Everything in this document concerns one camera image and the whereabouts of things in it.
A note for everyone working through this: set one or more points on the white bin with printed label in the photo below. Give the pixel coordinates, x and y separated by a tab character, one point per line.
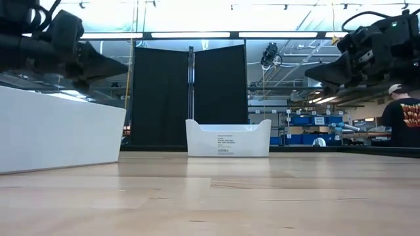
203	144

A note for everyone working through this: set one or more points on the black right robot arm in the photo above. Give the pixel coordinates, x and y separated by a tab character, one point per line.
416	49

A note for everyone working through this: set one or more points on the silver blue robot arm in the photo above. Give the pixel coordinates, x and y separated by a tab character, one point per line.
348	127

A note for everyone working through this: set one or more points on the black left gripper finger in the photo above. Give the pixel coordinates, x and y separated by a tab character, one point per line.
82	86
95	67

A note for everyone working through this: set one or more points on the plain white plastic bin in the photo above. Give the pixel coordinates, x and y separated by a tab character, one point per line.
59	131

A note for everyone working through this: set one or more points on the black folding partition screen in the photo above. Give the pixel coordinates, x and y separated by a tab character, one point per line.
160	98

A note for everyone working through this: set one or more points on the black aluminium table frame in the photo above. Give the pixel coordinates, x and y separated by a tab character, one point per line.
328	150

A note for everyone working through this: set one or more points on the person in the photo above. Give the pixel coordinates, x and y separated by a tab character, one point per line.
400	121

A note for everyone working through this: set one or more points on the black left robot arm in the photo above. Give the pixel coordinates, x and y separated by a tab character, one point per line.
19	49

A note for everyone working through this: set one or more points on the blue storage bin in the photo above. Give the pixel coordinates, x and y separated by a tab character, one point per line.
335	120
300	121
298	140
275	141
315	121

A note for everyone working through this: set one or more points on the white round device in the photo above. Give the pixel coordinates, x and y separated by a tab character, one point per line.
319	142

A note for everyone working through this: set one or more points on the white cap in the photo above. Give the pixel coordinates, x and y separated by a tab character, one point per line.
394	88

